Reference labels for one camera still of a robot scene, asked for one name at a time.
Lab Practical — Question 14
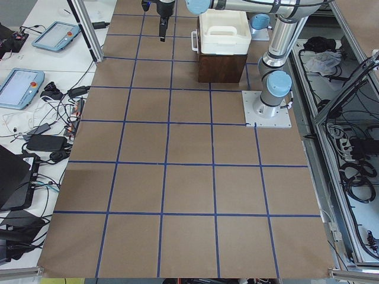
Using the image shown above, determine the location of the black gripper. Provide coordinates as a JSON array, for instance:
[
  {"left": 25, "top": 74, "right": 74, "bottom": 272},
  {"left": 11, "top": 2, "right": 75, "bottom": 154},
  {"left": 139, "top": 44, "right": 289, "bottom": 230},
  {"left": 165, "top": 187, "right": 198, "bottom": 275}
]
[{"left": 156, "top": 0, "right": 175, "bottom": 42}]

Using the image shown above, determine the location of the wooden drawer with white handle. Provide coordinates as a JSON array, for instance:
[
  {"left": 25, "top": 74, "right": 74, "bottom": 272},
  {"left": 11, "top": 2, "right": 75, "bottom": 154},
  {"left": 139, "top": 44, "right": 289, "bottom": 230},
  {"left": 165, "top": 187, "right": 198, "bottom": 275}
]
[{"left": 191, "top": 30, "right": 199, "bottom": 53}]

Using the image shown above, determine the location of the white plastic tray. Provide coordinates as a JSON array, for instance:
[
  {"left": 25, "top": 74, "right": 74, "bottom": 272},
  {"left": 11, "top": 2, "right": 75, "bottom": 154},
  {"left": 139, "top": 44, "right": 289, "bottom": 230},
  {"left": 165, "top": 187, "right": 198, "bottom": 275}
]
[{"left": 199, "top": 9, "right": 251, "bottom": 55}]

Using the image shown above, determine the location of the small black power brick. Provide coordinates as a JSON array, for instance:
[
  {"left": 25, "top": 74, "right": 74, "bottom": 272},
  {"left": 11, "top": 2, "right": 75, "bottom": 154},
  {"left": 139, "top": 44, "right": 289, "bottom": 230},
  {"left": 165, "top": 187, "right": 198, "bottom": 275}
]
[{"left": 92, "top": 21, "right": 110, "bottom": 30}]

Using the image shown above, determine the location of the dark wooden cabinet box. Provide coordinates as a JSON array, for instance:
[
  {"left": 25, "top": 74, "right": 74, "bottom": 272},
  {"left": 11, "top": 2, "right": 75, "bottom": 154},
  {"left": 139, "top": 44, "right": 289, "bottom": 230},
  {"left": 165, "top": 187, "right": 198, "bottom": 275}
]
[{"left": 198, "top": 53, "right": 248, "bottom": 83}]

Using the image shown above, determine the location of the upper blue teach pendant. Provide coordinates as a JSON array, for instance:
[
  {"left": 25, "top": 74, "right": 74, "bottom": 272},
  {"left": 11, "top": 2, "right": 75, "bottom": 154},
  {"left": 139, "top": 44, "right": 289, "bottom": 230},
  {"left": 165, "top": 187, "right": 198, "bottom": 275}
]
[{"left": 32, "top": 21, "right": 80, "bottom": 52}]

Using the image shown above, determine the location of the blue teach pendant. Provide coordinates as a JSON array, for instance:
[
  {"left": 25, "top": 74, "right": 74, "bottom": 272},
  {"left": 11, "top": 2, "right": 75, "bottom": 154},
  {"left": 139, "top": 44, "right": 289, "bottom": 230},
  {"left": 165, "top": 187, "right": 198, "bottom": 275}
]
[
  {"left": 1, "top": 67, "right": 45, "bottom": 110},
  {"left": 32, "top": 21, "right": 80, "bottom": 52}
]

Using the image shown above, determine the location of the lower blue teach pendant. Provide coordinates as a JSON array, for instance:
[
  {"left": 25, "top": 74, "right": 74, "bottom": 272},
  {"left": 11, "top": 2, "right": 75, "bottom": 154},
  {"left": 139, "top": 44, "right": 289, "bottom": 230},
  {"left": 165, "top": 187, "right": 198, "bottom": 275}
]
[{"left": 1, "top": 67, "right": 45, "bottom": 110}]

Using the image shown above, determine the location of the black power adapter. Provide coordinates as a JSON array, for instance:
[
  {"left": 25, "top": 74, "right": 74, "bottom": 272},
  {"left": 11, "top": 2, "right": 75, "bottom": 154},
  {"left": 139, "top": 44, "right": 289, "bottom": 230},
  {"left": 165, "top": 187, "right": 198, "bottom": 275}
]
[{"left": 26, "top": 135, "right": 68, "bottom": 152}]

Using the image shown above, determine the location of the white crumpled cloth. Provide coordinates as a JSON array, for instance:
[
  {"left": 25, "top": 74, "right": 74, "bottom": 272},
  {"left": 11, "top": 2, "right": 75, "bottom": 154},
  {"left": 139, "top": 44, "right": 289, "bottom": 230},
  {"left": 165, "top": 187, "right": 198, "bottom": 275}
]
[{"left": 305, "top": 51, "right": 342, "bottom": 76}]

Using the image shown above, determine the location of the black laptop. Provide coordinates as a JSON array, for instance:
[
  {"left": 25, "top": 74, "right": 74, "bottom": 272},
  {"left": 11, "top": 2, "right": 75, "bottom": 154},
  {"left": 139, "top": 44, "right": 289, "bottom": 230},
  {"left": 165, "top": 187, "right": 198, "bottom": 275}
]
[{"left": 1, "top": 146, "right": 40, "bottom": 211}]

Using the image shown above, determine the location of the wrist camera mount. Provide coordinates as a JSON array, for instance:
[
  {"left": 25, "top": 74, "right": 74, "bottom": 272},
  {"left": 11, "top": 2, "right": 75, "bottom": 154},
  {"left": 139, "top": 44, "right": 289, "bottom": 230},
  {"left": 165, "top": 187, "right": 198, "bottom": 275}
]
[{"left": 141, "top": 0, "right": 151, "bottom": 12}]

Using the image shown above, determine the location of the aluminium frame post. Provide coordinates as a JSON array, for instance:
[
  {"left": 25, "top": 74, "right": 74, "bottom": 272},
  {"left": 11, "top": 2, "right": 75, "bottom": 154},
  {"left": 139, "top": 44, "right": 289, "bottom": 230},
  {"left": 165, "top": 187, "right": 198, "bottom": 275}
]
[{"left": 67, "top": 0, "right": 104, "bottom": 63}]

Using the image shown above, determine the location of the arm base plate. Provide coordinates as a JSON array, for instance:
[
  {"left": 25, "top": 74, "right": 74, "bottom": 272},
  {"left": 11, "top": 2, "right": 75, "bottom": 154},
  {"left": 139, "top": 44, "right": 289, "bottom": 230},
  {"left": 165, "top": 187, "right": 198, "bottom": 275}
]
[{"left": 242, "top": 91, "right": 292, "bottom": 128}]

